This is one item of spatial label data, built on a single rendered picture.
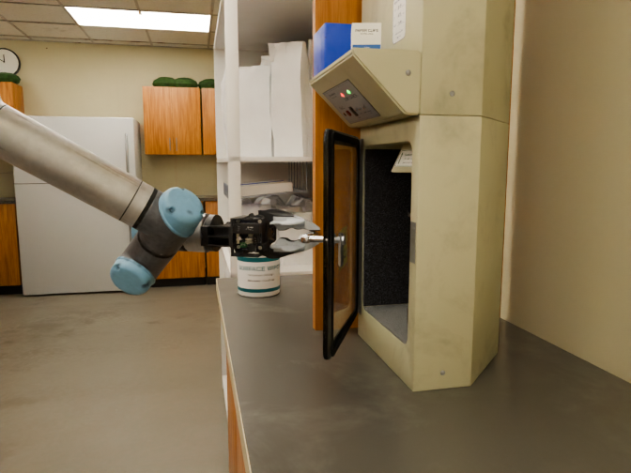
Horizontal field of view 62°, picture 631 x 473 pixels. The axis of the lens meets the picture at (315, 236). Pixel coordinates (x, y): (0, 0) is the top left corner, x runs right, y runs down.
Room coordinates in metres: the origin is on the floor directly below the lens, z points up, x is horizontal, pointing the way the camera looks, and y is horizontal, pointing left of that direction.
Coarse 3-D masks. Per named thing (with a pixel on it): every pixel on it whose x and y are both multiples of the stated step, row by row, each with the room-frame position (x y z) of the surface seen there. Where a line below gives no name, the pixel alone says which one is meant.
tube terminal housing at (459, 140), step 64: (384, 0) 1.04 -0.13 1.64; (448, 0) 0.87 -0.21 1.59; (512, 0) 1.04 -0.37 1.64; (448, 64) 0.87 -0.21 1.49; (384, 128) 1.03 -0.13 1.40; (448, 128) 0.88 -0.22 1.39; (448, 192) 0.88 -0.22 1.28; (448, 256) 0.88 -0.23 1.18; (448, 320) 0.88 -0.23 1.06; (448, 384) 0.88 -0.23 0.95
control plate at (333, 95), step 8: (336, 88) 1.03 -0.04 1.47; (344, 88) 0.99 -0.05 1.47; (352, 88) 0.96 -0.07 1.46; (328, 96) 1.11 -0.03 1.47; (336, 96) 1.06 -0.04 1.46; (352, 96) 0.99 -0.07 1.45; (360, 96) 0.96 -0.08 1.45; (336, 104) 1.11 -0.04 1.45; (344, 104) 1.07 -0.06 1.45; (352, 104) 1.02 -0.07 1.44; (360, 104) 0.99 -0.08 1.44; (368, 104) 0.96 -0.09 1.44; (344, 112) 1.11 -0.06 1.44; (360, 112) 1.02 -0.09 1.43; (368, 112) 0.99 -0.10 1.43; (376, 112) 0.95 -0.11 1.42; (352, 120) 1.10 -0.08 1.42; (360, 120) 1.07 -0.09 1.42
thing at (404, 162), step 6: (408, 144) 1.00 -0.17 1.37; (402, 150) 1.01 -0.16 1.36; (408, 150) 0.99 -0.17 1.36; (402, 156) 1.00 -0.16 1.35; (408, 156) 0.98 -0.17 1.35; (396, 162) 1.01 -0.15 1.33; (402, 162) 0.99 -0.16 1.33; (408, 162) 0.97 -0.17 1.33; (396, 168) 1.00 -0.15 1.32; (402, 168) 0.98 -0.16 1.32; (408, 168) 0.97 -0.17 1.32
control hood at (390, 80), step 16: (352, 48) 0.85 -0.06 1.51; (368, 48) 0.85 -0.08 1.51; (336, 64) 0.93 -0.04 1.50; (352, 64) 0.87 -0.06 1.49; (368, 64) 0.85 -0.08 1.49; (384, 64) 0.85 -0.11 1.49; (400, 64) 0.86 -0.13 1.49; (416, 64) 0.86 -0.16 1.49; (320, 80) 1.07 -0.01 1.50; (336, 80) 0.99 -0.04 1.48; (352, 80) 0.93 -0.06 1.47; (368, 80) 0.87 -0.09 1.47; (384, 80) 0.85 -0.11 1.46; (400, 80) 0.86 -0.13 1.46; (416, 80) 0.86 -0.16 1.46; (320, 96) 1.15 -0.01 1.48; (368, 96) 0.93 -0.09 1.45; (384, 96) 0.87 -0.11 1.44; (400, 96) 0.86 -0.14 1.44; (416, 96) 0.86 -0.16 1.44; (336, 112) 1.15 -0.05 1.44; (384, 112) 0.92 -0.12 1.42; (400, 112) 0.87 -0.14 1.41; (416, 112) 0.86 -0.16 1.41
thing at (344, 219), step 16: (336, 160) 0.94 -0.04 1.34; (352, 160) 1.09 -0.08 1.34; (336, 176) 0.94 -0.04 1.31; (352, 176) 1.09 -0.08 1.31; (336, 192) 0.94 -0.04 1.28; (352, 192) 1.09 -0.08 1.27; (336, 208) 0.94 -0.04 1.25; (352, 208) 1.09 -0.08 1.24; (336, 224) 0.94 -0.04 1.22; (352, 224) 1.10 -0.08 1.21; (352, 240) 1.10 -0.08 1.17; (336, 256) 0.94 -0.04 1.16; (352, 256) 1.10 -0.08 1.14; (336, 272) 0.94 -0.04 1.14; (352, 272) 1.10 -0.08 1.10; (336, 288) 0.94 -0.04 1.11; (352, 288) 1.10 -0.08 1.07; (336, 304) 0.94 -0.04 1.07; (352, 304) 1.11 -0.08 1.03; (336, 320) 0.94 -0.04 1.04
